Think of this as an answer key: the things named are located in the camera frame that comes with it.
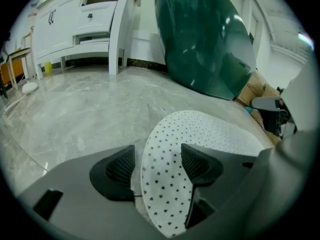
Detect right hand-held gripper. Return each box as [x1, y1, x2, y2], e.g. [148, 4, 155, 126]
[250, 96, 298, 139]

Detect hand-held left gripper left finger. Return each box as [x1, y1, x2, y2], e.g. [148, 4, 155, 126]
[17, 144, 166, 240]

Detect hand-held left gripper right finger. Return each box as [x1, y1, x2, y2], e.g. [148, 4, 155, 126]
[181, 143, 262, 230]

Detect white oval bath mat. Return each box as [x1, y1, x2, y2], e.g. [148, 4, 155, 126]
[140, 109, 266, 238]

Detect dark green white bathtub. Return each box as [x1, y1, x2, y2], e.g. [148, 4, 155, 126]
[154, 0, 258, 101]

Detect large cardboard box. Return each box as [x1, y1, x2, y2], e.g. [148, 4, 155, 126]
[234, 70, 283, 146]

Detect wooden chair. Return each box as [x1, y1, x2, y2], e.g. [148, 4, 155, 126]
[5, 25, 35, 91]

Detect white vanity cabinet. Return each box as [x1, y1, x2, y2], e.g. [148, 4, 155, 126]
[30, 0, 138, 80]

